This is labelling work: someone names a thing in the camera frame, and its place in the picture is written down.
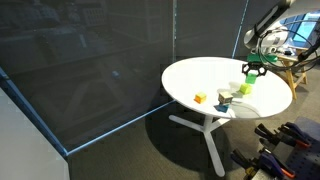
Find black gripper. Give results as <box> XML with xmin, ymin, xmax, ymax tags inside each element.
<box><xmin>241</xmin><ymin>61</ymin><xmax>268</xmax><ymax>78</ymax></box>

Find lime green block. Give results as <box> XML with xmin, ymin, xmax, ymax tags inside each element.
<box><xmin>239</xmin><ymin>83</ymin><xmax>253</xmax><ymax>95</ymax></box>

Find orange block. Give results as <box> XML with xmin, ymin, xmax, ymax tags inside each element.
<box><xmin>194</xmin><ymin>91</ymin><xmax>208</xmax><ymax>104</ymax></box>

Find clear plastic bag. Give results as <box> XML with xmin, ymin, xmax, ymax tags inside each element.
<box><xmin>276</xmin><ymin>45</ymin><xmax>298</xmax><ymax>56</ymax></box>

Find bright window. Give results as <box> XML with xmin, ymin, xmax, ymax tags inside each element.
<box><xmin>279</xmin><ymin>11</ymin><xmax>320</xmax><ymax>48</ymax></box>

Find purple orange spring clamp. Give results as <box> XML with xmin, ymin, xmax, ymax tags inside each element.
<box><xmin>229</xmin><ymin>148</ymin><xmax>298</xmax><ymax>180</ymax></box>
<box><xmin>254</xmin><ymin>121</ymin><xmax>313</xmax><ymax>149</ymax></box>

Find white table base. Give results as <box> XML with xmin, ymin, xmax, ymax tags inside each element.
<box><xmin>168</xmin><ymin>114</ymin><xmax>232</xmax><ymax>178</ymax></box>

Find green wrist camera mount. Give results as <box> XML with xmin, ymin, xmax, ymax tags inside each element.
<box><xmin>246</xmin><ymin>53</ymin><xmax>278</xmax><ymax>65</ymax></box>

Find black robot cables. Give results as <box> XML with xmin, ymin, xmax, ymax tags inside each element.
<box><xmin>257</xmin><ymin>18</ymin><xmax>320</xmax><ymax>73</ymax></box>

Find thin blue-lit partition post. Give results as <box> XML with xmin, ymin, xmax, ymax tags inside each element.
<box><xmin>231</xmin><ymin>0</ymin><xmax>250</xmax><ymax>60</ymax></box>

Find metal partition post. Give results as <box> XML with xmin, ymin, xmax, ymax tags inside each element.
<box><xmin>171</xmin><ymin>0</ymin><xmax>179</xmax><ymax>63</ymax></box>

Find clamps with orange handles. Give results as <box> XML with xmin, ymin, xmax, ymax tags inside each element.
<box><xmin>271</xmin><ymin>115</ymin><xmax>320</xmax><ymax>180</ymax></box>

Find blue partition bottom frame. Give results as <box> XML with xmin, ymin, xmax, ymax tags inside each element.
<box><xmin>0</xmin><ymin>66</ymin><xmax>177</xmax><ymax>158</ymax></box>

